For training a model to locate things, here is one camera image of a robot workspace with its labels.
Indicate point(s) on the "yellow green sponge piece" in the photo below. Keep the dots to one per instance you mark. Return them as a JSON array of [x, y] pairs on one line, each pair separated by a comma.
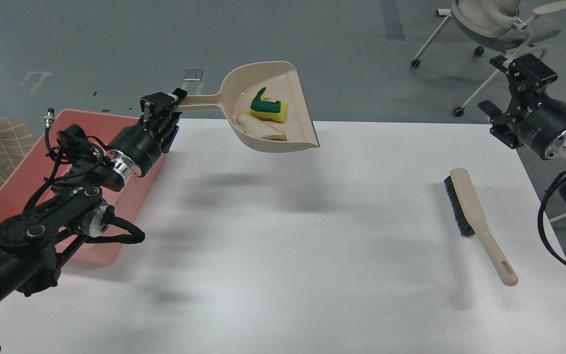
[[263, 109]]

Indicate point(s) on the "white office chair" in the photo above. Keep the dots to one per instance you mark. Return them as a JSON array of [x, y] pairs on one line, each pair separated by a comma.
[[505, 26]]

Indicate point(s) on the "silver floor plate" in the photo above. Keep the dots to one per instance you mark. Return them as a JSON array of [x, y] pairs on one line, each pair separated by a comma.
[[192, 75]]

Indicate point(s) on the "white bread slice piece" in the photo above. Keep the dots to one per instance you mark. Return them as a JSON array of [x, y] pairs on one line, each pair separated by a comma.
[[259, 129]]

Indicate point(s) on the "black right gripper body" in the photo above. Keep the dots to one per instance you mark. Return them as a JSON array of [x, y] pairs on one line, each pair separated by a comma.
[[541, 127]]

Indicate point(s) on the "beige hand brush black bristles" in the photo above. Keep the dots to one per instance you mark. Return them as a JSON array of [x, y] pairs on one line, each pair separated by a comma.
[[471, 221]]

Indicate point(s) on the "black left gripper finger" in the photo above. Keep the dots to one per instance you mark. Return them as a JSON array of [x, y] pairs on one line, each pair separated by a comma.
[[158, 107]]

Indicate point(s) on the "beige plastic dustpan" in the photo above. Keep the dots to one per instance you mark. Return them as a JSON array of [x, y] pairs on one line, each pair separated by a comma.
[[237, 91]]

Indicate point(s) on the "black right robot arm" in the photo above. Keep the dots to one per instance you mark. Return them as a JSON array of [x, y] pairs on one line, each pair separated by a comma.
[[557, 185]]

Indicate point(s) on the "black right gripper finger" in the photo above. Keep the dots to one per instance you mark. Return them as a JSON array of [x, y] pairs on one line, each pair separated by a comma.
[[495, 114], [528, 77]]

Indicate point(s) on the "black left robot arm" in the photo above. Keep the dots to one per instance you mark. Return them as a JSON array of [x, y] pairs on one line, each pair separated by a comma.
[[69, 210]]

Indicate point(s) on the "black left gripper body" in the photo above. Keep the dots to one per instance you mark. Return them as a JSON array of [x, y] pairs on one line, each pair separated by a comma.
[[145, 141]]

